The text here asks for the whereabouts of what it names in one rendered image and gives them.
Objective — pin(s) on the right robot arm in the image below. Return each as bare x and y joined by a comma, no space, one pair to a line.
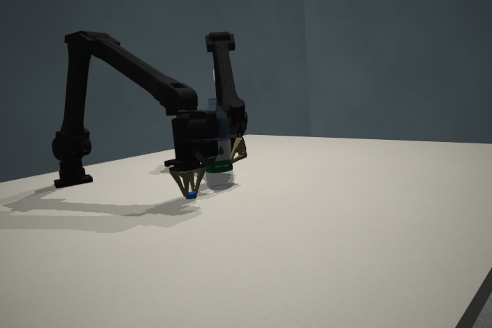
73,142

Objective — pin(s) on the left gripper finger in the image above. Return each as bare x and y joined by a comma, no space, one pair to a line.
240,147

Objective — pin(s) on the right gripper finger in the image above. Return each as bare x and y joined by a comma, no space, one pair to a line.
200,175
185,176

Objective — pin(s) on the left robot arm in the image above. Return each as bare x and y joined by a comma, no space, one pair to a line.
220,43

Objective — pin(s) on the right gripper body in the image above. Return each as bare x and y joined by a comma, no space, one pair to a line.
183,166

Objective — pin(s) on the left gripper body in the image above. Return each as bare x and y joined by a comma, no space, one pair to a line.
233,138

